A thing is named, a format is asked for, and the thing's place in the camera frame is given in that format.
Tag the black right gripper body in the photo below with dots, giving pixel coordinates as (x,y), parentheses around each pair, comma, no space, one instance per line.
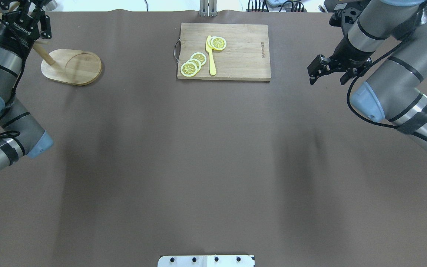
(347,55)

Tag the wooden cup storage rack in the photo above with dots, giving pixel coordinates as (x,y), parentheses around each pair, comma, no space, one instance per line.
(74,67)

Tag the white camera pole base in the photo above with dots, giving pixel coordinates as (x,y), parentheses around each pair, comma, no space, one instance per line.
(207,261)

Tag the lemon slice toy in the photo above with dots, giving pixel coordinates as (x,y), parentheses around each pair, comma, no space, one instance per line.
(200,57)
(189,69)
(217,43)

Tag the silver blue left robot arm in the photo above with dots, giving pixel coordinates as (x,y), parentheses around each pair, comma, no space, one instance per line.
(20,133)

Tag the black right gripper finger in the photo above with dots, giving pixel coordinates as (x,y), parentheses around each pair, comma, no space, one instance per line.
(350,73)
(318,67)

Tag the yellow toy knife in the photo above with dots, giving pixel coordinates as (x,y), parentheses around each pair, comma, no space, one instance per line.
(208,48)

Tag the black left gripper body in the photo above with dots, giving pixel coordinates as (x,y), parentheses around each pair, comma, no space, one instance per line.
(9,36)

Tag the wooden cutting board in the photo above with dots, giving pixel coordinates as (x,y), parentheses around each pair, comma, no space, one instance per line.
(245,58)

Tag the aluminium frame post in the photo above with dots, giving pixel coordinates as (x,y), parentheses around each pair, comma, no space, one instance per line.
(208,8)

